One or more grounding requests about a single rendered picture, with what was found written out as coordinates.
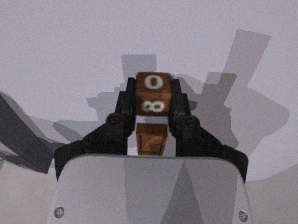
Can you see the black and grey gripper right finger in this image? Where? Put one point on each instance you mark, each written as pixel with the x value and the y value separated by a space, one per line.
pixel 194 141

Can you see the brown calendar cube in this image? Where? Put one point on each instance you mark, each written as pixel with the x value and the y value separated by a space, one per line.
pixel 153 94

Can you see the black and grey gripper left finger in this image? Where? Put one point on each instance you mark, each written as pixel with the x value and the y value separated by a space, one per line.
pixel 113 134

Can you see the brown shallow tray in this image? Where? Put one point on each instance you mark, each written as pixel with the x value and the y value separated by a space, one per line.
pixel 151 138

